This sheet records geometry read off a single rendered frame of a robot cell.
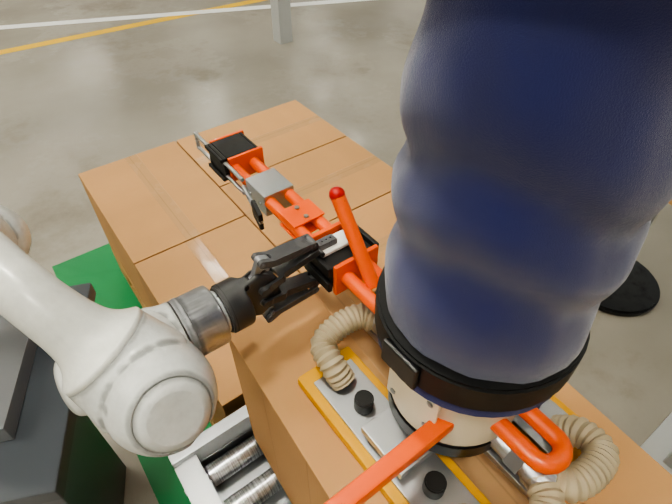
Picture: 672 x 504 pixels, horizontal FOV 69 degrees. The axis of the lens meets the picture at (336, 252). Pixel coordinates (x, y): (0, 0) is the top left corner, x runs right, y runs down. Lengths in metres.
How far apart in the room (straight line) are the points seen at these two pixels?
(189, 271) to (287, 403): 0.88
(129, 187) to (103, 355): 1.51
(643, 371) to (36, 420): 2.00
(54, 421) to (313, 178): 1.18
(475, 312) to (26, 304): 0.39
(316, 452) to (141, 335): 0.33
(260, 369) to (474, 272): 0.48
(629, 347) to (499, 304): 1.91
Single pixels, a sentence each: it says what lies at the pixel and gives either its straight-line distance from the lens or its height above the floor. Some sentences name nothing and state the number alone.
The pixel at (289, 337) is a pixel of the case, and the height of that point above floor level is 0.97.
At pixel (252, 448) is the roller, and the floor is 0.55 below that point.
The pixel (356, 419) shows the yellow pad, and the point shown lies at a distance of 0.72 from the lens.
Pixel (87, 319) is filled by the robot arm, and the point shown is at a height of 1.28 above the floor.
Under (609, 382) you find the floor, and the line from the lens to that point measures 2.16.
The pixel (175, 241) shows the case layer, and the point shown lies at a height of 0.54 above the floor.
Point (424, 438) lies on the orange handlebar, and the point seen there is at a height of 1.11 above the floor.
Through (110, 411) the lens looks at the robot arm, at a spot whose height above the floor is 1.25.
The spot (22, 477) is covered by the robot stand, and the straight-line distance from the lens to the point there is 1.10.
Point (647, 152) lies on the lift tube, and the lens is 0.34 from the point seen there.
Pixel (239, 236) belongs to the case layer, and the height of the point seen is 0.54.
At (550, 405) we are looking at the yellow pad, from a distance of 0.79.
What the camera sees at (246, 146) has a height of 1.12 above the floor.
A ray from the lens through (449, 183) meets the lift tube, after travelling 0.36.
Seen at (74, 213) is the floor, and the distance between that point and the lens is 2.89.
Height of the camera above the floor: 1.64
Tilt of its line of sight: 45 degrees down
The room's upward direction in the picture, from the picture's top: straight up
